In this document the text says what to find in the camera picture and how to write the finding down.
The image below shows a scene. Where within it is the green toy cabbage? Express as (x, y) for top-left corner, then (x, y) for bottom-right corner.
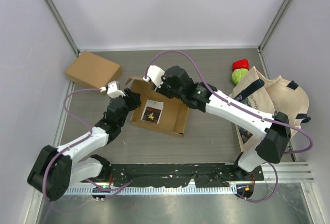
(231, 68), (249, 85)

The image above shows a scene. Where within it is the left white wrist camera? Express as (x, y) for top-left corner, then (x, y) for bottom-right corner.
(100, 81), (126, 99)

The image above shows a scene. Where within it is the dark star printed packet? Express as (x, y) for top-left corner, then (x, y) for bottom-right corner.
(141, 100), (163, 124)

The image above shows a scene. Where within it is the white slotted cable duct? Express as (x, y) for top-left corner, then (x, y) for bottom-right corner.
(64, 183), (237, 196)

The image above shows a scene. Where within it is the brown cardboard box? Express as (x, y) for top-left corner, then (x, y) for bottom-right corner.
(126, 77), (189, 137)
(65, 51), (122, 90)

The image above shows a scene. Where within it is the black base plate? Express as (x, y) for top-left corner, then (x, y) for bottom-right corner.
(91, 163), (264, 188)

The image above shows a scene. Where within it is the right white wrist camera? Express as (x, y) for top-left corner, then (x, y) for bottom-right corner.
(142, 65), (165, 88)

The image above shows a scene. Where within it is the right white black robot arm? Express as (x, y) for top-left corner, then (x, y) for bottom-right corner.
(146, 65), (291, 180)

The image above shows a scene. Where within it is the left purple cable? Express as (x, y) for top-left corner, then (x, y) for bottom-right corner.
(43, 87), (132, 203)

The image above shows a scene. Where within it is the beige tote bag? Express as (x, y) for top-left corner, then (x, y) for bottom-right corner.
(228, 66), (311, 152)

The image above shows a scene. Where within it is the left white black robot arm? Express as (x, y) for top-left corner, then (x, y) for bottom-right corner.
(27, 88), (141, 201)

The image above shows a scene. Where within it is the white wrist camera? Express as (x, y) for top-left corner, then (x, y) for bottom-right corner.
(100, 81), (126, 99)
(142, 65), (165, 88)

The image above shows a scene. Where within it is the red toy pepper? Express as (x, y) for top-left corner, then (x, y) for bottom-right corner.
(232, 59), (250, 71)

